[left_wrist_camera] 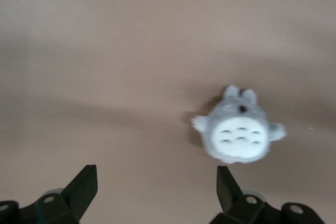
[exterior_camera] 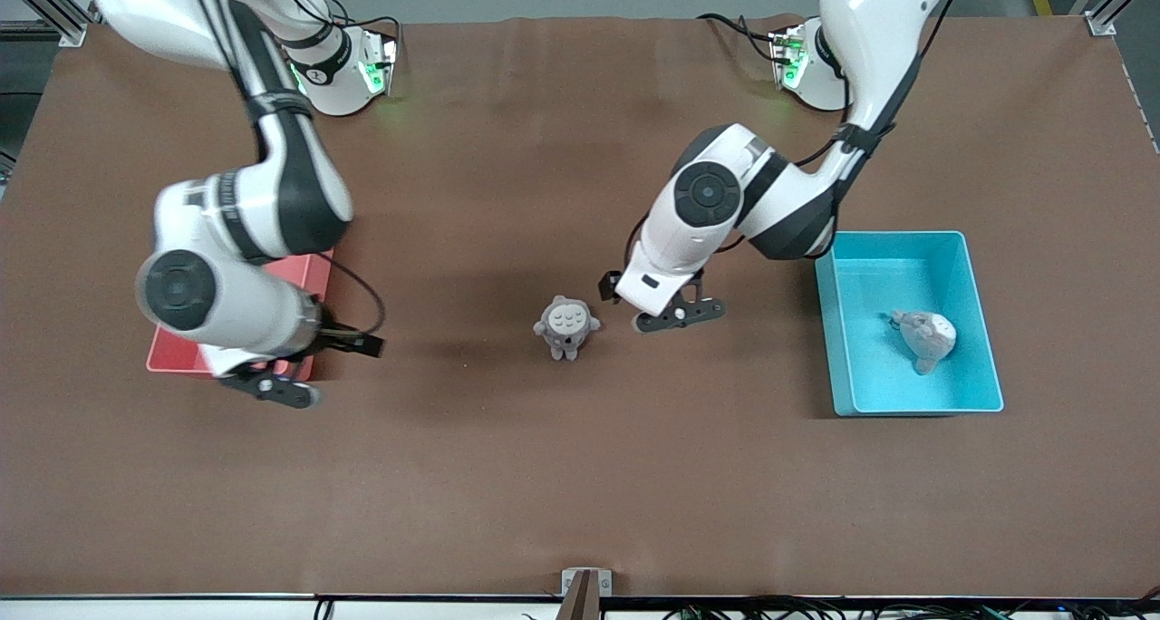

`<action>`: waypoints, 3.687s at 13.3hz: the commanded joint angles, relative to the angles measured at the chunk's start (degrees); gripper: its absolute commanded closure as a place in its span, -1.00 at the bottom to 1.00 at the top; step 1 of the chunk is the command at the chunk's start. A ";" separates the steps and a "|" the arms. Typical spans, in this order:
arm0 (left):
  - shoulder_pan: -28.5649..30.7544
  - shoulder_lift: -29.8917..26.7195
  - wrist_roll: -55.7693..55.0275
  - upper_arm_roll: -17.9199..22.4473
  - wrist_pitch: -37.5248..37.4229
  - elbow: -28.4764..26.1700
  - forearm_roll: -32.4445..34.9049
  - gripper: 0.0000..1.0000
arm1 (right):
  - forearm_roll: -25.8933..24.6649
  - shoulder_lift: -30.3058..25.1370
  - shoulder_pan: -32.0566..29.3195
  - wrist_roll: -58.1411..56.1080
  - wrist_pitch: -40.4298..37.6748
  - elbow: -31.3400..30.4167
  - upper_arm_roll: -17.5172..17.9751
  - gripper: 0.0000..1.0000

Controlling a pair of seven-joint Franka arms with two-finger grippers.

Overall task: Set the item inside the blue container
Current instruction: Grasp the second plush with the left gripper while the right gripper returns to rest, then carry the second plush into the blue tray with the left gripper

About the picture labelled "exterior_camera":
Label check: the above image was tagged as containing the grey Totoro plush toy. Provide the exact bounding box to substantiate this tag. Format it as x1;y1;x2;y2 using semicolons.
533;295;602;362
886;309;958;376

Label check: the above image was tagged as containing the aluminium frame post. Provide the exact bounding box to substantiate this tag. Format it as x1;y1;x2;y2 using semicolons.
1074;0;1160;37
0;0;87;48

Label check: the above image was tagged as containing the dark brown post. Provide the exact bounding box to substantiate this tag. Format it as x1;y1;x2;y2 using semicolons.
556;571;601;620

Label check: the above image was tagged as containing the blue plastic box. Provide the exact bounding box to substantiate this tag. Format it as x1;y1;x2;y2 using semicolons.
815;230;1005;417

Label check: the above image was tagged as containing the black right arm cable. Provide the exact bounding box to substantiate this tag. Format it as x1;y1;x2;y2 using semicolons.
319;254;389;335

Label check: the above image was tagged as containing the black base cable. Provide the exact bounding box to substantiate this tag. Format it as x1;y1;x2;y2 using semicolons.
696;11;782;64

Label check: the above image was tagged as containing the grey metal bracket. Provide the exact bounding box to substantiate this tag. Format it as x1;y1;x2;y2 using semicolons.
561;567;614;596

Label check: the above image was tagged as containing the pink plastic box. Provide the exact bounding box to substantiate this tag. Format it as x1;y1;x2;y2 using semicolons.
147;250;334;383

